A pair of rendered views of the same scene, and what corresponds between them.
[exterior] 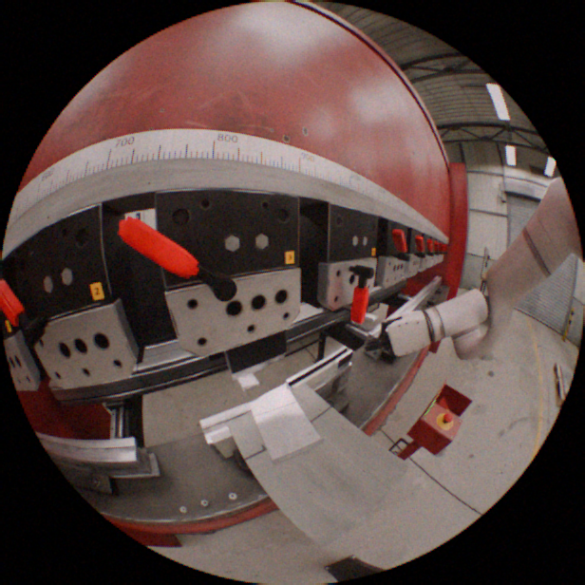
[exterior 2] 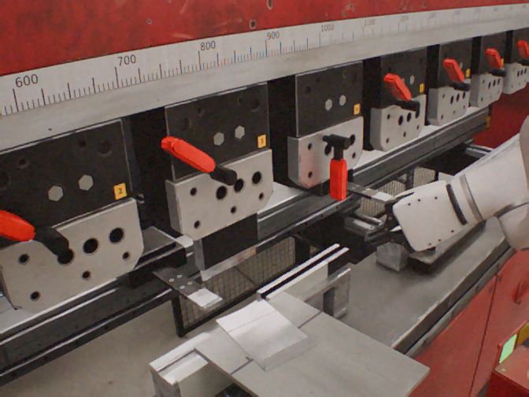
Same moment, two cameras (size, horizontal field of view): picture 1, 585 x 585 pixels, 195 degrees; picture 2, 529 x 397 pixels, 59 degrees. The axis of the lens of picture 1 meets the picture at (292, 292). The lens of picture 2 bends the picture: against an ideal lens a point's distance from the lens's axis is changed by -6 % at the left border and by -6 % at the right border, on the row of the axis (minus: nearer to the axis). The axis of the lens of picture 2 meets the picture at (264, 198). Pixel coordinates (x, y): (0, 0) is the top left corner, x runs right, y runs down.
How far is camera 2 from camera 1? 0.43 m
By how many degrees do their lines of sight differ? 8
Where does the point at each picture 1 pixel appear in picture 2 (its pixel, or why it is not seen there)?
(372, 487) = (382, 386)
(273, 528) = not seen: outside the picture
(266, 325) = (245, 205)
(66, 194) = (73, 108)
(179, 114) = (165, 26)
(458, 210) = not seen: outside the picture
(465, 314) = (509, 183)
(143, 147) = (146, 66)
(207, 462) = not seen: outside the picture
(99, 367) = (105, 265)
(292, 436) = (279, 343)
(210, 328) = (204, 211)
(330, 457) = (327, 358)
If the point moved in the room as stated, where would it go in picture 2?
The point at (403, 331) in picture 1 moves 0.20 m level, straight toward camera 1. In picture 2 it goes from (416, 212) to (370, 270)
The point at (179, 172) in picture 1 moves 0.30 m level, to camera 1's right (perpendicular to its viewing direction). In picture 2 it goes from (178, 87) to (443, 71)
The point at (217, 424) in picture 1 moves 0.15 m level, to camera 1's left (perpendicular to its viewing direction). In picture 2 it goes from (176, 361) to (73, 372)
